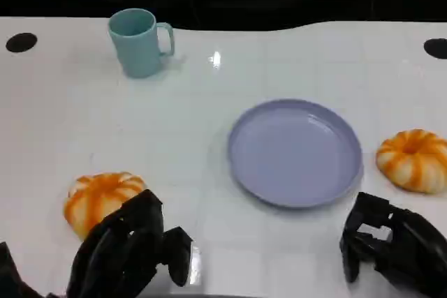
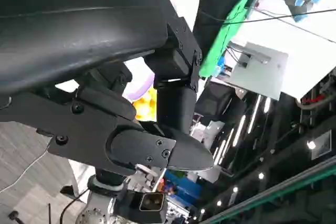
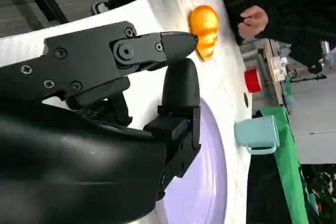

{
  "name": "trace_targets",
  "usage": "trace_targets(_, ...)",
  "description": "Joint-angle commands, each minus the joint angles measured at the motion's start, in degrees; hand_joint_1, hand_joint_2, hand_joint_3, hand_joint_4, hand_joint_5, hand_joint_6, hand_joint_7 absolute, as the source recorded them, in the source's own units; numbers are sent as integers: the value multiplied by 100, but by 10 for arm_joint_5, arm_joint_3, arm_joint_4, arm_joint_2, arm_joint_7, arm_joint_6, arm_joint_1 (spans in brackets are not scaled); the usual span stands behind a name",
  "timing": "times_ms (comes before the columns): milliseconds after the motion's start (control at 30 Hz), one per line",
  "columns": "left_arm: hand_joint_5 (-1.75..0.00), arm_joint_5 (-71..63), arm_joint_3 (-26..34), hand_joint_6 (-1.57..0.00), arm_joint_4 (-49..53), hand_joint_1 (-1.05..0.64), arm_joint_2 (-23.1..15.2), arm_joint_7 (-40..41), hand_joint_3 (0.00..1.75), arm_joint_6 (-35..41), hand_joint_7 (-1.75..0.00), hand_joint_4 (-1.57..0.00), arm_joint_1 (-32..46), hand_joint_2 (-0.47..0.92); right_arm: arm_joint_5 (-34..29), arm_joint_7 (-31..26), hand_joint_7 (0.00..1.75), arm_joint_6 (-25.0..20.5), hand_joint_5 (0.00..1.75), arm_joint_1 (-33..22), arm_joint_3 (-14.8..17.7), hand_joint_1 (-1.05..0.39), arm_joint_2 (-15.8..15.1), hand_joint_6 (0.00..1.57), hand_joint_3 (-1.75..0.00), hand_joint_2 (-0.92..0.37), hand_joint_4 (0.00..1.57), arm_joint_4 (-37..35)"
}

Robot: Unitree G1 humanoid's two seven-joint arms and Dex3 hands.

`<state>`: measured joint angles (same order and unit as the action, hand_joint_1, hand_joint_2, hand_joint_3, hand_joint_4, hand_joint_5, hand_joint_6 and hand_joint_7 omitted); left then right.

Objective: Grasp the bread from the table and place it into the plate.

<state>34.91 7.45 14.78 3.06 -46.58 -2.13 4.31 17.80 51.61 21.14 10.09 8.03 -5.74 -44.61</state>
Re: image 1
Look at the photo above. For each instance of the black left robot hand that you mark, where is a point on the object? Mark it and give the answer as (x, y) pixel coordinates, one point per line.
(122, 252)

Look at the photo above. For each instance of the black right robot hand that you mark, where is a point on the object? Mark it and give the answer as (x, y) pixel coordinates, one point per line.
(408, 252)

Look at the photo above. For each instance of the orange and white bread roll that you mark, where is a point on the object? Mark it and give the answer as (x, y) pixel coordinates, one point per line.
(94, 197)
(412, 169)

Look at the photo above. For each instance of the lilac plate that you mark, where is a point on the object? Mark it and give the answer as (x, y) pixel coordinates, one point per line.
(293, 151)

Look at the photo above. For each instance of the pale green mug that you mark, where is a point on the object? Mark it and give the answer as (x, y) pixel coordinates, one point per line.
(136, 50)

